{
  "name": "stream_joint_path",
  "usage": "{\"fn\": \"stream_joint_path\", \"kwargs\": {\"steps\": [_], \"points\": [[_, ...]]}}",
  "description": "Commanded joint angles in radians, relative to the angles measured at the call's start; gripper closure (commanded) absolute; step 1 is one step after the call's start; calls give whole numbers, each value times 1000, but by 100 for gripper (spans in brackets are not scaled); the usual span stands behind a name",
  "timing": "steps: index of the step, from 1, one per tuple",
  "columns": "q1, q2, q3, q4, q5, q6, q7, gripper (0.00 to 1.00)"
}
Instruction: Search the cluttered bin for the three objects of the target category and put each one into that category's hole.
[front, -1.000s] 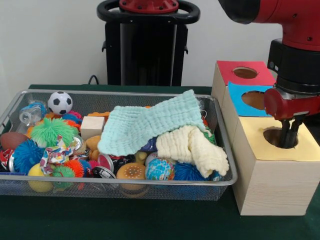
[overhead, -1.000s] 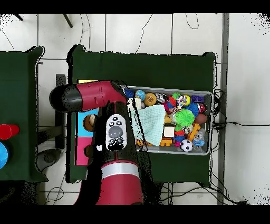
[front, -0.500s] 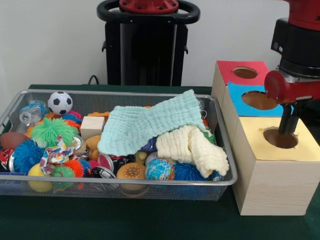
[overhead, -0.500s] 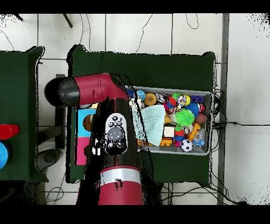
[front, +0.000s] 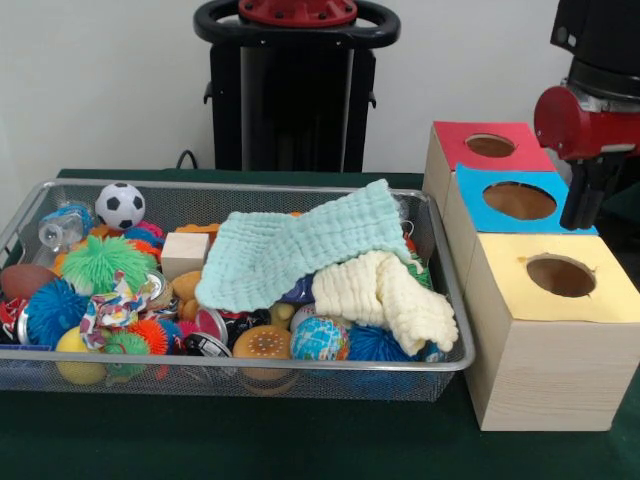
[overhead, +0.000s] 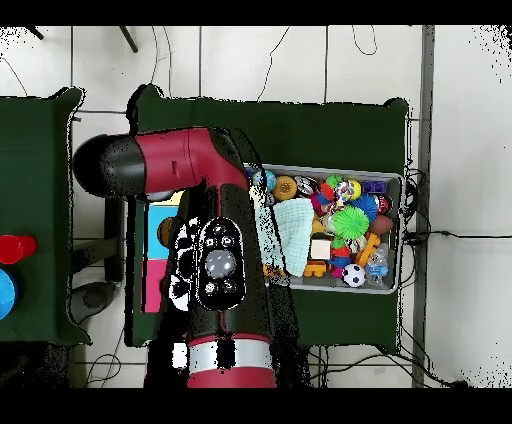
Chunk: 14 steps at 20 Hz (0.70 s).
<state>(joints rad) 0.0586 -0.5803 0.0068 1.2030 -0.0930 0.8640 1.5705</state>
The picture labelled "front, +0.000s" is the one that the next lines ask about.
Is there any shallow clear mesh bin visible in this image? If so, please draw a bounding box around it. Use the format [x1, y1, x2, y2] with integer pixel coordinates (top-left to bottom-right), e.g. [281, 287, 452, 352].
[0, 179, 476, 404]

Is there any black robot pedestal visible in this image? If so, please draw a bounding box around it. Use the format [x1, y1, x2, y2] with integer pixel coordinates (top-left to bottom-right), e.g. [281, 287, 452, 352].
[193, 0, 401, 174]

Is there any globe print ball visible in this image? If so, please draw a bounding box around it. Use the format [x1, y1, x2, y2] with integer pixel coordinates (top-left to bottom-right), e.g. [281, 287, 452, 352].
[289, 315, 351, 362]

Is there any lime green spiky ball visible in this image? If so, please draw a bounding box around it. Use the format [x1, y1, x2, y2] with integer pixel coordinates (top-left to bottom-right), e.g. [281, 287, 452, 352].
[62, 235, 159, 296]

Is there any dark green table cloth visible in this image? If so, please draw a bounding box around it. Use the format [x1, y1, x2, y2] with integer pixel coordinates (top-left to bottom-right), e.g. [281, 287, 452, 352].
[597, 182, 640, 251]
[0, 168, 640, 480]

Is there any burger squeeze toy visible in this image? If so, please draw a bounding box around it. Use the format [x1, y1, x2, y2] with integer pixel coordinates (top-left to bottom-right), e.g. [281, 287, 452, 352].
[232, 324, 294, 396]

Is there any plain wooden block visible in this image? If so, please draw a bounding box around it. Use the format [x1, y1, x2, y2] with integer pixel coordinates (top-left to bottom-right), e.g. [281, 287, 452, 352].
[160, 232, 211, 281]

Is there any blue spiky ball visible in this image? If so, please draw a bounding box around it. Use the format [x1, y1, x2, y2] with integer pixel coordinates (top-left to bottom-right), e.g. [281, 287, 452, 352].
[24, 278, 91, 349]

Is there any cream waffle cloth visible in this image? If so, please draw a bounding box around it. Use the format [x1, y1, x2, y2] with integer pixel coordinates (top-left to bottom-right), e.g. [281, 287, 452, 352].
[312, 249, 459, 357]

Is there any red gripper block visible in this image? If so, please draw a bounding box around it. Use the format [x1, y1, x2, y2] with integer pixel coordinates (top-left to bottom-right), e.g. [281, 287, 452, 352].
[533, 85, 640, 229]

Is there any wooden box with three holes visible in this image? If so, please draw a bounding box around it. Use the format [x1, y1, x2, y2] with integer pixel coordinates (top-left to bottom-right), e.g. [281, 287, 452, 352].
[422, 120, 640, 432]

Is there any mint green waffle cloth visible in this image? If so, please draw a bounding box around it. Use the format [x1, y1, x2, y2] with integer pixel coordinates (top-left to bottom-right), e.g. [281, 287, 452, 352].
[194, 178, 426, 310]

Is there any small brown football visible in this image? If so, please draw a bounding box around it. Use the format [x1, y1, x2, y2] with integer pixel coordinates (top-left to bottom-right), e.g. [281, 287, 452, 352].
[0, 264, 59, 301]

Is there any multicolour rope toy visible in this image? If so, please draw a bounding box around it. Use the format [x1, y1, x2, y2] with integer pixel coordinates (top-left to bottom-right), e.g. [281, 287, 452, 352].
[79, 269, 154, 351]

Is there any small soccer ball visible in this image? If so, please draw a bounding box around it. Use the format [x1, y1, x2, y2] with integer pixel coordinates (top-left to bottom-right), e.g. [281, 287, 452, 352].
[94, 182, 146, 231]

